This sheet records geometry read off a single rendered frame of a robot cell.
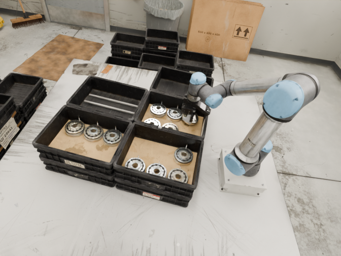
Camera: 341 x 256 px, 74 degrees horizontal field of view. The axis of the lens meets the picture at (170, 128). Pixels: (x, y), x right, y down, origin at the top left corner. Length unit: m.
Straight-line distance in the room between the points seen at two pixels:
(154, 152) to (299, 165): 1.86
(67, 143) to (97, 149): 0.16
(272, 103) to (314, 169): 2.04
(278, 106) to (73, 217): 1.01
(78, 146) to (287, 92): 1.01
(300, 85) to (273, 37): 3.52
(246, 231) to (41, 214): 1.00
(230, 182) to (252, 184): 0.12
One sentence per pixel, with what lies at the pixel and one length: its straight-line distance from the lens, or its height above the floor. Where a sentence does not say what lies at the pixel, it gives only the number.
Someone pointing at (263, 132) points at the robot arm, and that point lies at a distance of 0.94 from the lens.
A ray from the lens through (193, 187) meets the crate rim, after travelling 1.04.
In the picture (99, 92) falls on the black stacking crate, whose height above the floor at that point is 0.83.
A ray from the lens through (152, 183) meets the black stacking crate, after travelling 1.09.
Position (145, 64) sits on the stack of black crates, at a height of 0.38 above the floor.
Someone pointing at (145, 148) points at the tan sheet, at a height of 0.83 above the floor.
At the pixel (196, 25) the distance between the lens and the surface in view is 3.82.
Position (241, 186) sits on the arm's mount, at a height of 0.78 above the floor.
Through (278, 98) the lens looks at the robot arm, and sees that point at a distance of 0.82.
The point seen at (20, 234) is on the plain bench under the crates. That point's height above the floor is 0.70.
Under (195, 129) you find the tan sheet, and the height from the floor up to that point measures 0.83.
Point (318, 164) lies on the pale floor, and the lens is 2.91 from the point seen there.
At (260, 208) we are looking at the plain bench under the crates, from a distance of 1.39.
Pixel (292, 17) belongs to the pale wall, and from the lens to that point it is 4.30.
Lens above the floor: 1.83
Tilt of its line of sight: 47 degrees down
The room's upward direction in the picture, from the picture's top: 11 degrees clockwise
